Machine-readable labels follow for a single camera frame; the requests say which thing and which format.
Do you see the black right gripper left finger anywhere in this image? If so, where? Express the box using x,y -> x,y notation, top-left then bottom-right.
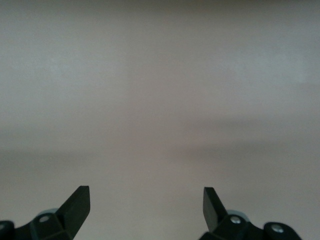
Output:
14,185 -> 91,240

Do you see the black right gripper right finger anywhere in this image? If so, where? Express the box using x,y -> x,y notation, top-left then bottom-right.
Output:
199,186 -> 266,240

